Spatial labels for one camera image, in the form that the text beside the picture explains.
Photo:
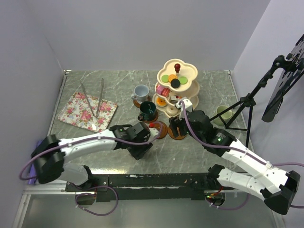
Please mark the light blue mug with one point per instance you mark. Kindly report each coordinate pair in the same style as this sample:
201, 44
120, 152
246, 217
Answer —
140, 93

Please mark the white toy cake slice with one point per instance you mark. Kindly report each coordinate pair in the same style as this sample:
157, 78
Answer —
174, 99

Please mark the dark green teacup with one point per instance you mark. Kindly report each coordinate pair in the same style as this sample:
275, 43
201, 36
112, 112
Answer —
147, 111

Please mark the black sandwich cookie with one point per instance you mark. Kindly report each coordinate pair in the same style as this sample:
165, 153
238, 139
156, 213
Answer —
175, 83

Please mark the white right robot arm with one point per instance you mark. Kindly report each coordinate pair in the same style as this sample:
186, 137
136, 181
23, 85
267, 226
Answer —
274, 186

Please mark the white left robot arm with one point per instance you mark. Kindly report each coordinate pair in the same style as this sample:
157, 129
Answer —
53, 156

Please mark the light green teacup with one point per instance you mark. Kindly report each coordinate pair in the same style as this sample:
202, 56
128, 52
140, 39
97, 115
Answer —
225, 116

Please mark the metal fork tongs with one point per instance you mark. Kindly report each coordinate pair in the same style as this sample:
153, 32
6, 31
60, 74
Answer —
94, 103

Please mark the orange toy tart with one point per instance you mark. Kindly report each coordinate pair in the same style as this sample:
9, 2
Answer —
161, 102

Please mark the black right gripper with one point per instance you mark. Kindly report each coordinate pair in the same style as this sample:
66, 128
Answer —
175, 122

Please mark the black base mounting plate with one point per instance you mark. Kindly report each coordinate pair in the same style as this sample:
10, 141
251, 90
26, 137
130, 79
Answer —
192, 186

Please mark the red toy cake slice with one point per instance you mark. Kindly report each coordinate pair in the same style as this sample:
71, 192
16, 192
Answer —
165, 92

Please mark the pink toy cake slice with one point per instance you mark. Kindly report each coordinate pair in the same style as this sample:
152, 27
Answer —
159, 89

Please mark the cream toy donut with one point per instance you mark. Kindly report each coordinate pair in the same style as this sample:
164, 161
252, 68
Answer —
171, 111

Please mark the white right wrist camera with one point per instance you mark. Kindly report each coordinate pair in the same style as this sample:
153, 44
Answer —
184, 105

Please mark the black tripod stand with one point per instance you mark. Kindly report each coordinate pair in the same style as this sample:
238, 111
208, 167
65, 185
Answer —
248, 100

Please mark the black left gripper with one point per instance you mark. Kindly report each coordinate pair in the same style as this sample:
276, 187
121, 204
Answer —
138, 154

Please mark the cream three-tier cake stand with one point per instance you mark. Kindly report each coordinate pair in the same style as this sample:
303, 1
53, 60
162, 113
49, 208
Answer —
189, 90

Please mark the floral serving tray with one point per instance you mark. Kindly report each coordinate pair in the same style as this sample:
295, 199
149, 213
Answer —
77, 113

